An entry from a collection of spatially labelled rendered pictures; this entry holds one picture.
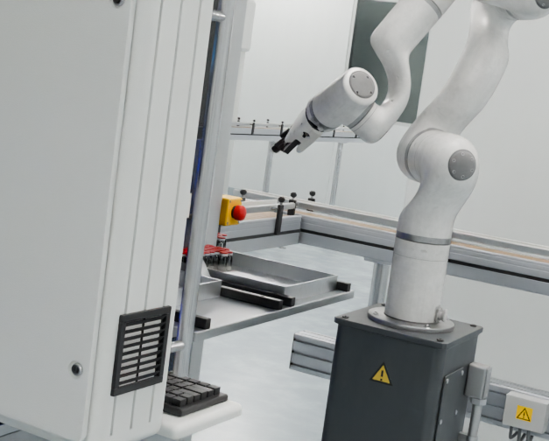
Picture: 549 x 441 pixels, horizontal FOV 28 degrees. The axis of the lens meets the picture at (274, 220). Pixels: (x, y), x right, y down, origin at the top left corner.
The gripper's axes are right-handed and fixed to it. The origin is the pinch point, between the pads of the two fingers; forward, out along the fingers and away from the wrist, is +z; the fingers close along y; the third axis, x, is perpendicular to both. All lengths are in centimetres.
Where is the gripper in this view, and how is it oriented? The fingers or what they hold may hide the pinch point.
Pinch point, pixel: (286, 140)
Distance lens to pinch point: 248.9
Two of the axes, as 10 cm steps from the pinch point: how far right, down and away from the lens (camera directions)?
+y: 4.2, -7.5, 5.1
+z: -4.7, 3.0, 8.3
